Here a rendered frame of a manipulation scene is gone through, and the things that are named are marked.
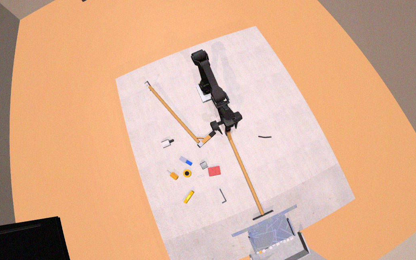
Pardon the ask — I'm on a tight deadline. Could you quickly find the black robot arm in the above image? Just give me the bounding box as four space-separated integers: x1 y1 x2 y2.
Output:
191 49 237 129

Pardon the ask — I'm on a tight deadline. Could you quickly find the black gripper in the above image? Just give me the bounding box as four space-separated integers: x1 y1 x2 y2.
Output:
210 111 242 135

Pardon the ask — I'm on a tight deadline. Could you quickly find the red rectangular block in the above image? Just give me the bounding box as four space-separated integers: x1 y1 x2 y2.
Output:
208 166 221 176

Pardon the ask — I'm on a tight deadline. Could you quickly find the yellow ring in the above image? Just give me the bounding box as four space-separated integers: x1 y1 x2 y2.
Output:
183 169 191 177

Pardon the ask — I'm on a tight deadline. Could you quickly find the long tan scraper with grey crossbar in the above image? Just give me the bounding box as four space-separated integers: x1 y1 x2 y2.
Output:
144 81 216 148

